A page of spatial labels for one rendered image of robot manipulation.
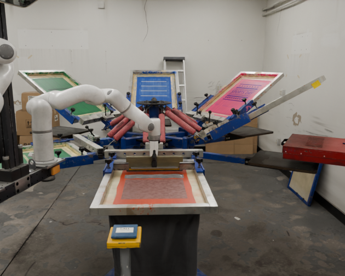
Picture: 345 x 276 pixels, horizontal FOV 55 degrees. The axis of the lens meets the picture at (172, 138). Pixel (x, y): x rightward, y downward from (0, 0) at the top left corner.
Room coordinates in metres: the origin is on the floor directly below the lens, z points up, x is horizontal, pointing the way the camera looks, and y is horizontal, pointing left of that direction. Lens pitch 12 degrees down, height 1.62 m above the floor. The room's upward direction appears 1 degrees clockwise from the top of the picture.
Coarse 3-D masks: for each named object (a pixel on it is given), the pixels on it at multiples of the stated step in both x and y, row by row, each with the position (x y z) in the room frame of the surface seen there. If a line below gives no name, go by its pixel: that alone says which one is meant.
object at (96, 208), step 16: (96, 192) 1.58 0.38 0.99; (208, 192) 1.59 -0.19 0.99; (96, 208) 1.39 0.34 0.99; (112, 208) 1.39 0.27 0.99; (128, 208) 1.40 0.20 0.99; (144, 208) 1.40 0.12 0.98; (160, 208) 1.41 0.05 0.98; (176, 208) 1.41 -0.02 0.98; (192, 208) 1.42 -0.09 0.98; (208, 208) 1.42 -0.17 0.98
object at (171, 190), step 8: (184, 176) 1.93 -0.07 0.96; (160, 184) 1.80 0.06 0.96; (168, 184) 1.80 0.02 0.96; (176, 184) 1.80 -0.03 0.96; (184, 184) 1.80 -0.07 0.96; (160, 192) 1.67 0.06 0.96; (168, 192) 1.67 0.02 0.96; (176, 192) 1.67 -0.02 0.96; (184, 192) 1.67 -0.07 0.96; (160, 200) 1.56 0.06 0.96; (168, 200) 1.56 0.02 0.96; (176, 200) 1.56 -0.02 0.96; (184, 200) 1.56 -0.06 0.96; (192, 200) 1.57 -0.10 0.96
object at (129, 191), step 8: (120, 176) 1.92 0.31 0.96; (120, 184) 1.79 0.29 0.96; (128, 184) 1.79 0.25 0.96; (136, 184) 1.79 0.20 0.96; (144, 184) 1.79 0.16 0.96; (152, 184) 1.79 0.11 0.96; (120, 192) 1.67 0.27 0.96; (128, 192) 1.67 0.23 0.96; (136, 192) 1.67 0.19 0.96; (144, 192) 1.67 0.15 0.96; (152, 192) 1.67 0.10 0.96; (120, 200) 1.56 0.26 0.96; (128, 200) 1.56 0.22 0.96; (136, 200) 1.56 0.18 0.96; (144, 200) 1.56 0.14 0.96; (152, 200) 1.56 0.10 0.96
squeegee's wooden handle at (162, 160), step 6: (126, 156) 2.01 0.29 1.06; (132, 156) 2.01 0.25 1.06; (138, 156) 2.01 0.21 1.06; (144, 156) 2.01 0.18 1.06; (162, 156) 2.01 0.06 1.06; (168, 156) 2.02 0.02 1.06; (174, 156) 2.02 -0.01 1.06; (180, 156) 2.02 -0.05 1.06; (126, 162) 1.99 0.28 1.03; (132, 162) 1.99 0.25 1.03; (138, 162) 2.00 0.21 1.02; (144, 162) 2.00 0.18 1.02; (150, 162) 2.00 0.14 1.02; (162, 162) 2.00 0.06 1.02; (168, 162) 2.01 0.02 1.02; (174, 162) 2.01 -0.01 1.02
